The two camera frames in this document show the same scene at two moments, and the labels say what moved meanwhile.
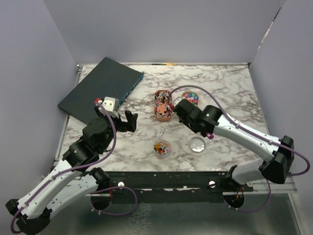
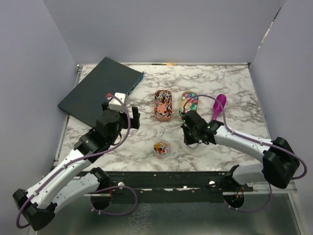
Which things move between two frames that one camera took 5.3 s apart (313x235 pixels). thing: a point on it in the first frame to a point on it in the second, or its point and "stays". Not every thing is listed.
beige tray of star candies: x=192 y=96 stays
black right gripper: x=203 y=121 to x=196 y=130
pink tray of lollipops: x=163 y=106 stays
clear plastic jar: x=162 y=149 stays
